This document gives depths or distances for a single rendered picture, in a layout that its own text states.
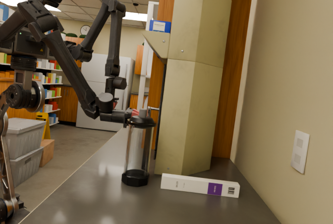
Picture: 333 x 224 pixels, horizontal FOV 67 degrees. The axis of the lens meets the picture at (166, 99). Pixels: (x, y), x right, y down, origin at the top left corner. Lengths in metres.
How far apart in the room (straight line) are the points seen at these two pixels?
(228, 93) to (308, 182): 0.73
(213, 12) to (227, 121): 0.61
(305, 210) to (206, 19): 0.74
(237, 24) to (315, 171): 0.90
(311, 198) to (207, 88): 0.55
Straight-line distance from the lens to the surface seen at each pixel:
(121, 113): 1.06
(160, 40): 1.01
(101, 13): 1.63
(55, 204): 0.82
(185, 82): 1.00
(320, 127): 0.78
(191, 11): 1.04
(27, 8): 1.09
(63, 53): 1.07
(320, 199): 0.78
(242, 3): 1.48
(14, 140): 3.06
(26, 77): 1.67
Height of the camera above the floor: 1.31
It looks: 4 degrees down
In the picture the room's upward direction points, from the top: 7 degrees clockwise
